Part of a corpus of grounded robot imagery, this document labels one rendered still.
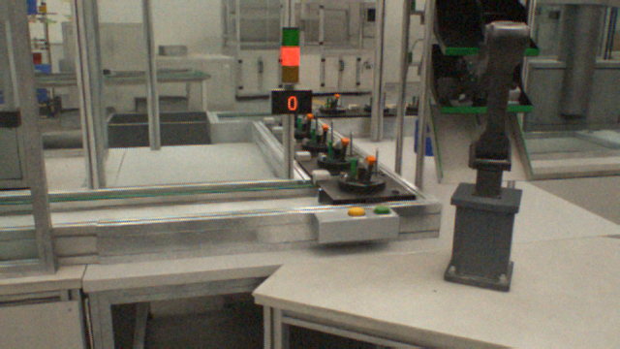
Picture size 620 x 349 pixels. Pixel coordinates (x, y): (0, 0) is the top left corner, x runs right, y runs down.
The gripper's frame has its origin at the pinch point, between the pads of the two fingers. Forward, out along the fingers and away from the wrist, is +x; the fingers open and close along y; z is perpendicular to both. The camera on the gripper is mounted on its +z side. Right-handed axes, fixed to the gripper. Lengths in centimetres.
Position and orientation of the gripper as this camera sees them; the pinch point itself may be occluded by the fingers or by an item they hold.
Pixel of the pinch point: (463, 89)
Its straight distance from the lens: 166.2
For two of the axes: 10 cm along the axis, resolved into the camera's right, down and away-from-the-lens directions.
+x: -1.6, -0.3, 9.9
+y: -9.8, 0.9, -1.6
